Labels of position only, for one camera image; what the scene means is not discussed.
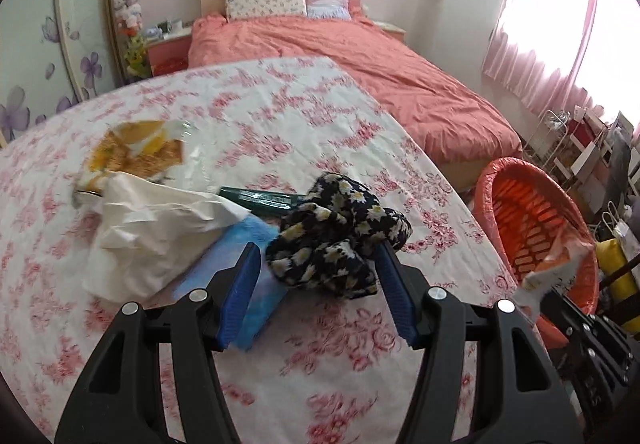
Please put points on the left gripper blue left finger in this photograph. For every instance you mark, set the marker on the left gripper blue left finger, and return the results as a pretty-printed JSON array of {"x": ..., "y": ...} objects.
[{"x": 239, "y": 284}]

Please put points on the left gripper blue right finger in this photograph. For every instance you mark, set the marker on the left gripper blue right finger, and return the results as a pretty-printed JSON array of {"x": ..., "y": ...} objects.
[{"x": 397, "y": 296}]

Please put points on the blue Vinda tissue pack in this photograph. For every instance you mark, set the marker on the blue Vinda tissue pack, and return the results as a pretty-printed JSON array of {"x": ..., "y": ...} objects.
[{"x": 252, "y": 294}]

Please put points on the black daisy print cloth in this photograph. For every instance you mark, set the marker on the black daisy print cloth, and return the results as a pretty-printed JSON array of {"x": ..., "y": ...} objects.
[{"x": 325, "y": 243}]

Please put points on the cream paper bag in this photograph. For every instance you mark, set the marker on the cream paper bag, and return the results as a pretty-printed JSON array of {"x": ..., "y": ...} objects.
[{"x": 150, "y": 234}]

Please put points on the white pink snack wrapper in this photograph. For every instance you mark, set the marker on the white pink snack wrapper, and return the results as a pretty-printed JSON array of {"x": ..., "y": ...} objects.
[{"x": 557, "y": 271}]

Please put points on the orange snack food bag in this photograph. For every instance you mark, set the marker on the orange snack food bag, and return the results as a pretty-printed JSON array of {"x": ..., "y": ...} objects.
[{"x": 160, "y": 151}]

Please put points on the floral pink white tablecloth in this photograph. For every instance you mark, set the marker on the floral pink white tablecloth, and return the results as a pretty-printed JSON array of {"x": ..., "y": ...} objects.
[{"x": 322, "y": 370}]

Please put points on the orange plastic laundry basket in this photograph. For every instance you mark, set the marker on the orange plastic laundry basket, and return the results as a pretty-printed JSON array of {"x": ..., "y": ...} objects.
[{"x": 521, "y": 209}]

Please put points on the bed with salmon duvet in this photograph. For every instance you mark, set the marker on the bed with salmon duvet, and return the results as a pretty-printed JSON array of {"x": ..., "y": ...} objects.
[{"x": 458, "y": 129}]

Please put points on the pink left nightstand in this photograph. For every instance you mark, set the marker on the pink left nightstand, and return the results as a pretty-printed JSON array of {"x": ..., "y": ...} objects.
[{"x": 170, "y": 53}]

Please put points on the right nightstand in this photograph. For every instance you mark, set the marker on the right nightstand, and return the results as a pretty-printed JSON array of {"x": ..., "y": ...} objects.
[{"x": 391, "y": 30}]

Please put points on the pink striped pillow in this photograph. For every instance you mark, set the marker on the pink striped pillow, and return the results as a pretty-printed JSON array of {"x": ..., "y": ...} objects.
[{"x": 328, "y": 9}]

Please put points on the plush toy display tube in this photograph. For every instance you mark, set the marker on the plush toy display tube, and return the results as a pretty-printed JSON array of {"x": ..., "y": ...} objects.
[{"x": 130, "y": 41}]

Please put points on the sliding wardrobe with flower print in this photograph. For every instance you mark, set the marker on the sliding wardrobe with flower print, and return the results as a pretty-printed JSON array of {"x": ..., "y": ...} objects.
[{"x": 54, "y": 55}]

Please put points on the pink window curtain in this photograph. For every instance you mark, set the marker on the pink window curtain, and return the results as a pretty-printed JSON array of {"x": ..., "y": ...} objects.
[{"x": 564, "y": 54}]

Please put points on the white wire rack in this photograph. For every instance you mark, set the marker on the white wire rack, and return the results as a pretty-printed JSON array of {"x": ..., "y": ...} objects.
[{"x": 551, "y": 130}]

